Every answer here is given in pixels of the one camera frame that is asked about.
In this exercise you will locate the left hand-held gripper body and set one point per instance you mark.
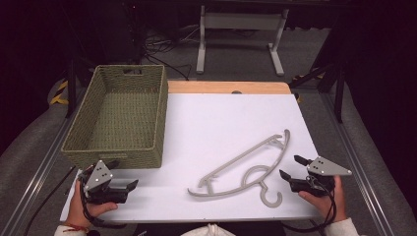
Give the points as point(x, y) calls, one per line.
point(98, 175)

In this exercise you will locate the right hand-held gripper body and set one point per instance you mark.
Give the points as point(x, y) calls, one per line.
point(327, 167)

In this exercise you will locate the grey plastic clothes hanger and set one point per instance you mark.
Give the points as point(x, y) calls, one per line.
point(270, 204)

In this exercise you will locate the green woven basket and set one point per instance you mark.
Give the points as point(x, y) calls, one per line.
point(124, 114)

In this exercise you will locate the person's right hand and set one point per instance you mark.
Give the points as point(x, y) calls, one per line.
point(331, 206)

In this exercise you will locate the person's left hand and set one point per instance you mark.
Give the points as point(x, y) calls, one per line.
point(78, 211)

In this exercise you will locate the black metal stand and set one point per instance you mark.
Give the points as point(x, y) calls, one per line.
point(339, 98)
point(70, 91)

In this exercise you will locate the yellow black hazard tape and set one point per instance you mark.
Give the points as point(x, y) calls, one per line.
point(59, 98)

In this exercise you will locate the person's white garment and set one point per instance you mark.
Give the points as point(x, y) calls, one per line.
point(208, 231)

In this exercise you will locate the white table cover sheet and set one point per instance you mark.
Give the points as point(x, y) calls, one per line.
point(213, 124)

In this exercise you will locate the dark round table grommet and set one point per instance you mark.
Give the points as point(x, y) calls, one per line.
point(236, 92)

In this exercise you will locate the white metal stand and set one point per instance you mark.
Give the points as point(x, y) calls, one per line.
point(242, 20)

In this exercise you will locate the aluminium rail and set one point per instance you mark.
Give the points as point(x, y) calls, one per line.
point(354, 157)
point(36, 177)

